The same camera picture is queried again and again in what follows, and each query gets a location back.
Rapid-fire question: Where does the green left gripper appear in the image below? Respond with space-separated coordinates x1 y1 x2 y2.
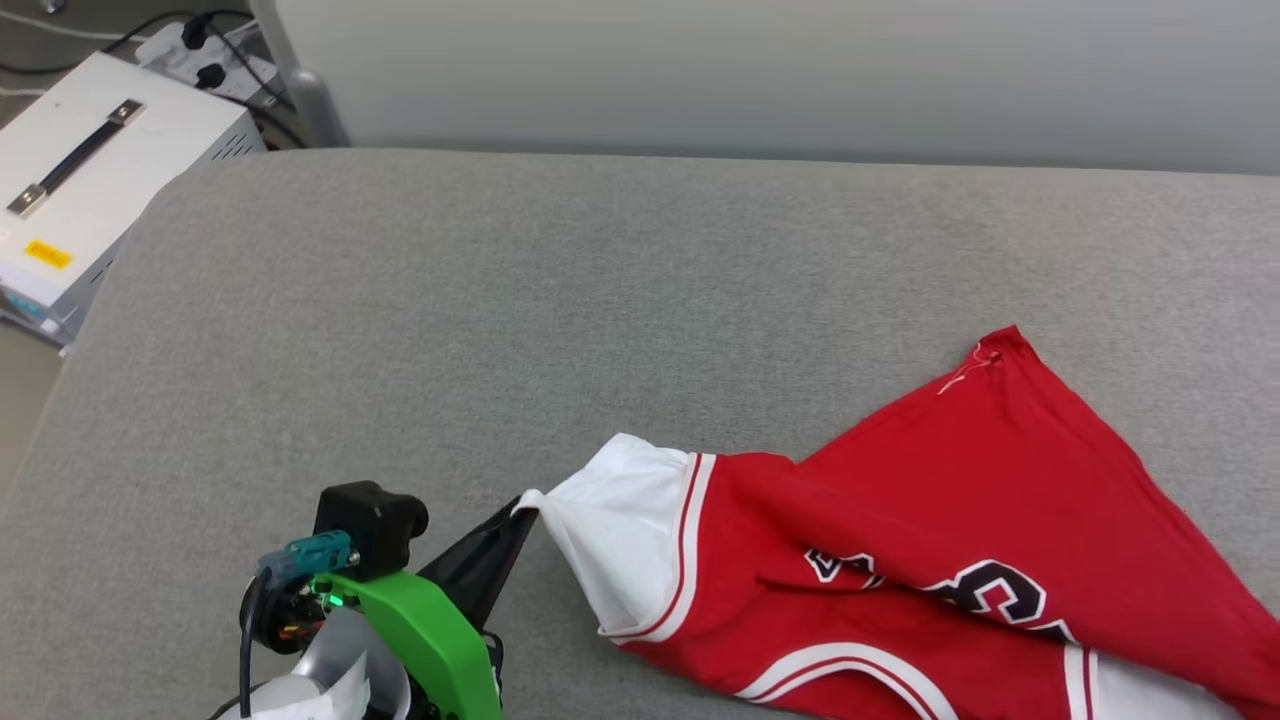
240 497 542 720

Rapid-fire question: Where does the red and white jersey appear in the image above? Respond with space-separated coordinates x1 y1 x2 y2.
515 325 1280 720

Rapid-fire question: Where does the white power supply box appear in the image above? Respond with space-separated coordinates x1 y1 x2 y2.
0 52 267 347

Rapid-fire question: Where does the white power strip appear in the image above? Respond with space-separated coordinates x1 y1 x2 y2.
137 20 283 111

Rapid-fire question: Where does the teal cable connector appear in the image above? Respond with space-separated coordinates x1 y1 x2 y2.
258 530 359 591

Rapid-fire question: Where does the black camera cable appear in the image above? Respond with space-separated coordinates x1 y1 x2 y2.
238 570 267 720

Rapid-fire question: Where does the black power cable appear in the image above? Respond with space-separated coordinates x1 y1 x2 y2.
0 9 253 77
215 30 306 149

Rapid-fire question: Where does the white cable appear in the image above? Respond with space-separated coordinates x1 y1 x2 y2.
0 8 151 43

